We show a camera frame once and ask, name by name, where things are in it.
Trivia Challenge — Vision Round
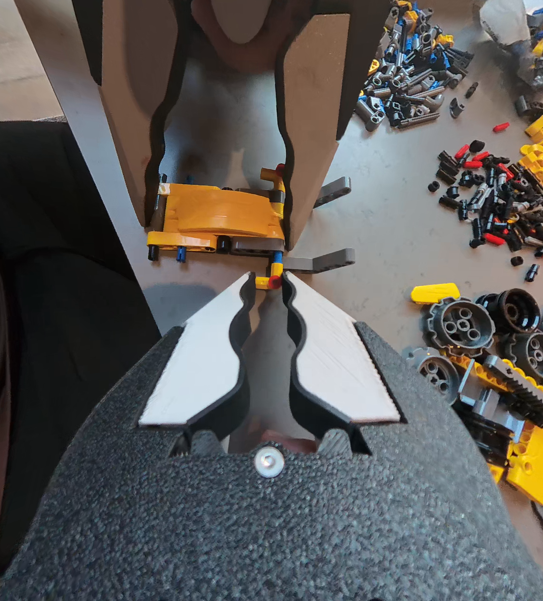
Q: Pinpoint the grey desk with wooden edge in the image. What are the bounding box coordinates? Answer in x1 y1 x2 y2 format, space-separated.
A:
14 0 543 601

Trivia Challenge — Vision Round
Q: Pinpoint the pile of blue grey connectors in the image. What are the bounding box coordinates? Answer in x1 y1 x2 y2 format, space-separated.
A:
356 0 474 127

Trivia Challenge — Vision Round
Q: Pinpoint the clear plastic bag of parts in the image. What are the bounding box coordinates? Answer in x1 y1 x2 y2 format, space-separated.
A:
478 0 543 95

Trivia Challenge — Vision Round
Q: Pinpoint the pile of black red pins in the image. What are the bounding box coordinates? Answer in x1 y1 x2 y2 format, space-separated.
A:
429 141 543 273

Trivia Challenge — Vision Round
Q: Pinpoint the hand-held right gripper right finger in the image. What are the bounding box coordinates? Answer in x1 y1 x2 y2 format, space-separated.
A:
281 273 402 444

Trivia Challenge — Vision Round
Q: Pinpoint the yellow and grey brick assembly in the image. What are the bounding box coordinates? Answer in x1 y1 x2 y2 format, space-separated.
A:
146 172 357 278

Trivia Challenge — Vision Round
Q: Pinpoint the yellow curved panel piece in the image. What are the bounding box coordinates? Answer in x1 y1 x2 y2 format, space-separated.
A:
411 282 461 304

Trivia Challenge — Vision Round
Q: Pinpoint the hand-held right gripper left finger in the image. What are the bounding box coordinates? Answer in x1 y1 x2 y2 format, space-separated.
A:
139 273 258 442

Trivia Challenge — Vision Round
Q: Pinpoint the yellow connector with blue pin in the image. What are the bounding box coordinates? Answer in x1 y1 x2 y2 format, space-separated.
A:
261 167 287 203

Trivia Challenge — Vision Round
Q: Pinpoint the large grey wheel hub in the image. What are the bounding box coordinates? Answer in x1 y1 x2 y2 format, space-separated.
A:
506 329 543 381
422 299 495 356

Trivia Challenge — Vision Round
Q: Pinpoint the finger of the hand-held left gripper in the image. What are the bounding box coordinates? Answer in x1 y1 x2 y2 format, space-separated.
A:
101 0 194 228
275 13 352 251

